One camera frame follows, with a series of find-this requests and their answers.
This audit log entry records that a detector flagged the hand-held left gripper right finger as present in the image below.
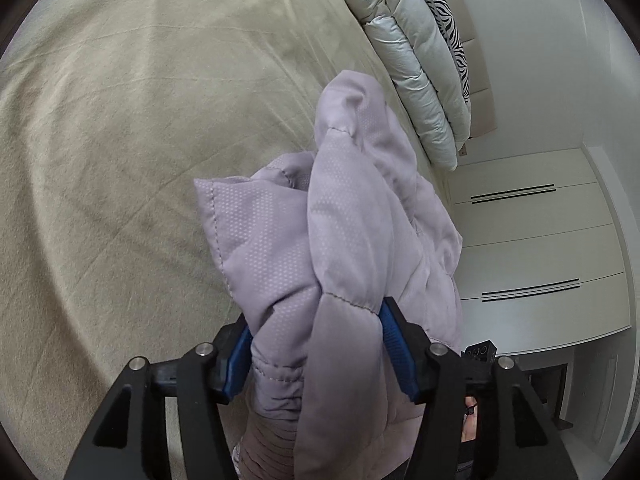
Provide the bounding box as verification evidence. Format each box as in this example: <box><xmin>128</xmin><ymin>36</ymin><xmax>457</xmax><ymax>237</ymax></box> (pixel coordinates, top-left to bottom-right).
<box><xmin>377</xmin><ymin>296</ymin><xmax>576</xmax><ymax>480</ymax></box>

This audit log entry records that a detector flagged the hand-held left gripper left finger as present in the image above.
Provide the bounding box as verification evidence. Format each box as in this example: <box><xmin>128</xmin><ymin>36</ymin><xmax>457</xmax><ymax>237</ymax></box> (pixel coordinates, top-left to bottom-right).
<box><xmin>65</xmin><ymin>312</ymin><xmax>253</xmax><ymax>480</ymax></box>

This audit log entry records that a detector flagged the mauve quilted jacket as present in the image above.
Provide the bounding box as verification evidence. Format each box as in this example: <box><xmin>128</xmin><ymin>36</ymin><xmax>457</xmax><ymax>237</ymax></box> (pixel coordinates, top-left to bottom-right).
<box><xmin>192</xmin><ymin>70</ymin><xmax>463</xmax><ymax>480</ymax></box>

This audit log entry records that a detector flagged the person's right forearm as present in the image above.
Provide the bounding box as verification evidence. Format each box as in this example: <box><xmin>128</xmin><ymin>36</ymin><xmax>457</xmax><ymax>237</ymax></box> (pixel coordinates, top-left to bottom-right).
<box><xmin>462</xmin><ymin>395</ymin><xmax>479</xmax><ymax>443</ymax></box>

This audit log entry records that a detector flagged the dark rectangular panel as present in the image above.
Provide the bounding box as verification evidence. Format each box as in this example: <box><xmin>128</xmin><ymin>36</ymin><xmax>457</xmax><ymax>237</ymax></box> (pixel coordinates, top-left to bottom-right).
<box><xmin>527</xmin><ymin>362</ymin><xmax>571</xmax><ymax>416</ymax></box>

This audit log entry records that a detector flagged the beige bed sheet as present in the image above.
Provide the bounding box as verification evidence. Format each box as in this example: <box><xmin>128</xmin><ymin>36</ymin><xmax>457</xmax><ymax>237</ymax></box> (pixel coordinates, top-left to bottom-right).
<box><xmin>0</xmin><ymin>0</ymin><xmax>451</xmax><ymax>480</ymax></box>

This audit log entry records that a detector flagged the beige padded headboard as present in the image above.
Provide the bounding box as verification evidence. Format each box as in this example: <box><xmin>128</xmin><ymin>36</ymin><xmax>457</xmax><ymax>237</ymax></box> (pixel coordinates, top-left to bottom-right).
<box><xmin>440</xmin><ymin>0</ymin><xmax>501</xmax><ymax>136</ymax></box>

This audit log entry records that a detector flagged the white puffy duvet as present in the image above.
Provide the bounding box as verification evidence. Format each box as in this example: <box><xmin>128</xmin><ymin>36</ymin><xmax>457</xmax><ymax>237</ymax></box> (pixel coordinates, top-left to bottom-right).
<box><xmin>327</xmin><ymin>0</ymin><xmax>473</xmax><ymax>171</ymax></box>

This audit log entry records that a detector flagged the zebra print pillow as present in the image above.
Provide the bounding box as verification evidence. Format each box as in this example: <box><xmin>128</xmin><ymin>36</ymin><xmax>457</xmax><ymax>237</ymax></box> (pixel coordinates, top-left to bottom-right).
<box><xmin>407</xmin><ymin>0</ymin><xmax>473</xmax><ymax>106</ymax></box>

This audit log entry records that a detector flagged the white wardrobe with black handles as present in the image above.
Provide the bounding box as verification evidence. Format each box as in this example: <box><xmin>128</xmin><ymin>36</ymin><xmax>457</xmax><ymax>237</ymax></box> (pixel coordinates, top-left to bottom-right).
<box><xmin>445</xmin><ymin>142</ymin><xmax>633</xmax><ymax>356</ymax></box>

